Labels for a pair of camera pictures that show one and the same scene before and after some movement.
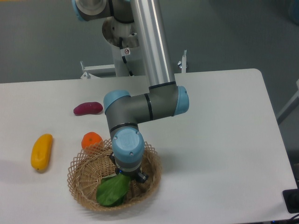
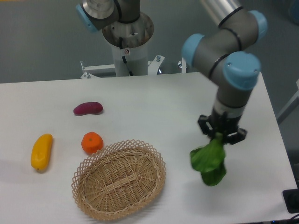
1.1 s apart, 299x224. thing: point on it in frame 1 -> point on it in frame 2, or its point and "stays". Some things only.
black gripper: [141, 176] -> [222, 123]
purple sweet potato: [88, 108] stays
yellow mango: [41, 152] stays
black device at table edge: [291, 197] stays
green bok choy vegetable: [112, 190] -> [209, 160]
